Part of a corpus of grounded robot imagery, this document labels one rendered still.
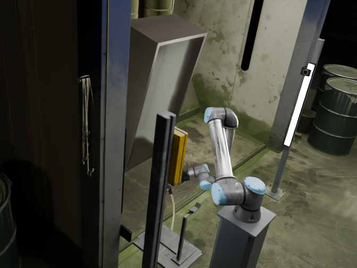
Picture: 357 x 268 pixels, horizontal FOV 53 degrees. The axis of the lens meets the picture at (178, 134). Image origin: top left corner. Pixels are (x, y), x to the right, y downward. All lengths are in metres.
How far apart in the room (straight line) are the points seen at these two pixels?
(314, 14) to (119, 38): 2.77
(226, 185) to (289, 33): 2.39
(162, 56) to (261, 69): 1.66
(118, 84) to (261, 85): 2.91
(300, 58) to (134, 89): 2.22
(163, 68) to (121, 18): 1.51
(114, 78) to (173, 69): 1.38
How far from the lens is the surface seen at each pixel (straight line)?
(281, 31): 4.35
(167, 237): 2.07
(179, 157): 1.53
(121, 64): 1.84
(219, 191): 2.33
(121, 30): 1.79
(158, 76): 3.29
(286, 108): 4.48
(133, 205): 3.40
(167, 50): 3.16
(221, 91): 4.88
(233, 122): 2.68
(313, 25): 4.21
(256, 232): 2.48
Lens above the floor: 2.27
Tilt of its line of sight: 29 degrees down
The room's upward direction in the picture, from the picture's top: 8 degrees clockwise
